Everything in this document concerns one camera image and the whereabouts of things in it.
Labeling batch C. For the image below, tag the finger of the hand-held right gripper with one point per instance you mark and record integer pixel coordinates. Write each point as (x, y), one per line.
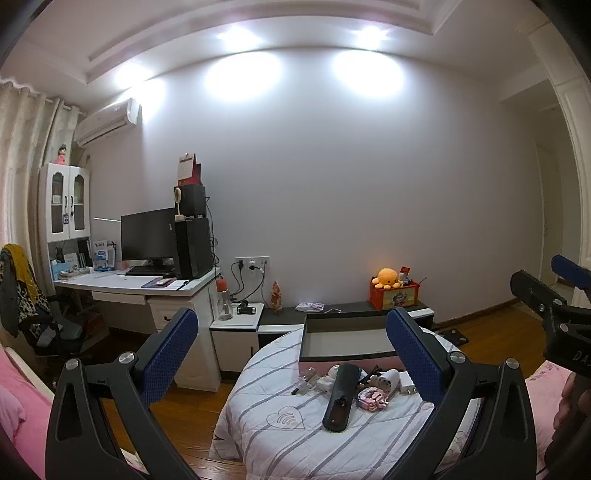
(572, 272)
(531, 288)

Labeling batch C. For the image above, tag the black speaker box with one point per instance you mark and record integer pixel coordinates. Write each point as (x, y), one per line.
(195, 201)

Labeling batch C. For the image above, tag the red gift box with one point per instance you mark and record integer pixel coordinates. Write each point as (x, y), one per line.
(197, 174)

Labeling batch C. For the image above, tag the pink bed sheet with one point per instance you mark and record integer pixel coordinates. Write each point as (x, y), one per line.
(23, 406)

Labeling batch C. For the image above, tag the pink box with black rim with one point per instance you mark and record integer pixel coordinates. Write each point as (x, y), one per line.
(346, 334)

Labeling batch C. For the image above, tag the person's right hand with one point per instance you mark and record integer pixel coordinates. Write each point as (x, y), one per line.
(575, 410)

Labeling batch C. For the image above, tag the white desk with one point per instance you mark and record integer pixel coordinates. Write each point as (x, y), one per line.
(115, 285)

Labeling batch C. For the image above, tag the red storage box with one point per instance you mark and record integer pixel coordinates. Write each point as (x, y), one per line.
(392, 297)

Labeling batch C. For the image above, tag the white wall socket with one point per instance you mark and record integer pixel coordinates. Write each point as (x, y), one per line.
(251, 264)

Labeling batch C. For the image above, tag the cream curtain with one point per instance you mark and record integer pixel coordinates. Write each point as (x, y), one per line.
(23, 152)

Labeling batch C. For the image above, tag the orange octopus plush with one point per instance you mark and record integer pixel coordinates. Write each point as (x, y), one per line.
(387, 279)

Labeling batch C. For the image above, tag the white nightstand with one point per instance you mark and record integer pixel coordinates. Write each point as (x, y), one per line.
(235, 341)

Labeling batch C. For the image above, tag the yellow cloth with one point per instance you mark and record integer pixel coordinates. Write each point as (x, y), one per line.
(21, 267)

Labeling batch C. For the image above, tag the black keyboard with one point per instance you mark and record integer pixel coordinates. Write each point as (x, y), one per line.
(147, 271)

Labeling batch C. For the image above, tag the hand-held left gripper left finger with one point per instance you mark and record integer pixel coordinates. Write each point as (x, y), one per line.
(168, 360)

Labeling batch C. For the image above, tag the small black device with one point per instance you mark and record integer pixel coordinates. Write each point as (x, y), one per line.
(246, 308)

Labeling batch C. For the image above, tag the white charger plug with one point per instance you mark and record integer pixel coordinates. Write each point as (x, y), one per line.
(325, 383)

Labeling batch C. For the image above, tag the white glass door cabinet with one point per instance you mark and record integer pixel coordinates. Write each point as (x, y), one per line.
(69, 174)

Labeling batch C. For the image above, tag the white air conditioner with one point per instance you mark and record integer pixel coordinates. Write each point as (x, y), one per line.
(108, 122)

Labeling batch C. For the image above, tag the clear bottle with red cap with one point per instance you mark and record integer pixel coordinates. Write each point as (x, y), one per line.
(225, 302)

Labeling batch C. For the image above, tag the black office chair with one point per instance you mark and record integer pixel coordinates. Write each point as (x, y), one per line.
(55, 332)

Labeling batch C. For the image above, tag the black computer monitor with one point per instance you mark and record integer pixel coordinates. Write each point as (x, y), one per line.
(147, 235)

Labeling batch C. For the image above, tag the black remote control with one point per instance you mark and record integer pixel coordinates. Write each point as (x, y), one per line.
(341, 397)

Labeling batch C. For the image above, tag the white door frame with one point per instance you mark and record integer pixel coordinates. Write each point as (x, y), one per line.
(561, 78)

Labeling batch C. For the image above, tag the small pink doll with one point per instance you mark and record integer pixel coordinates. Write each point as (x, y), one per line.
(62, 156)

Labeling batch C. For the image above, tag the white patterned face mask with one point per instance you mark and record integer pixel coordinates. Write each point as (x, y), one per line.
(310, 307)

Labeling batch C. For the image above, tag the low black cabinet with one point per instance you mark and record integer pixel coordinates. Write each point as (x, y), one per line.
(281, 318)

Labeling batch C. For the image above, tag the orange figurine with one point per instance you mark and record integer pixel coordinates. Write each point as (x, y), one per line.
(276, 297)

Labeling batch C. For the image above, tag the clear glass cup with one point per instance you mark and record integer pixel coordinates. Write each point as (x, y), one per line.
(308, 381)

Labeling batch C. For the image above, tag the blue and white box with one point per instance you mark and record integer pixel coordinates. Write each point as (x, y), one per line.
(103, 256)

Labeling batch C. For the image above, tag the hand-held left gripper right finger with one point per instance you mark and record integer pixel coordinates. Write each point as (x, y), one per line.
(415, 355)

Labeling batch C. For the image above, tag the leopard print cloth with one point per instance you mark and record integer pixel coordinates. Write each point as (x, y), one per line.
(32, 304)

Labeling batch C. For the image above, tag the black bathroom scale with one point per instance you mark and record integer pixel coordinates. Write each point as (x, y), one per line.
(450, 337)

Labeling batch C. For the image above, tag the black computer tower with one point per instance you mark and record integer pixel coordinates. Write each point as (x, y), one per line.
(191, 249)

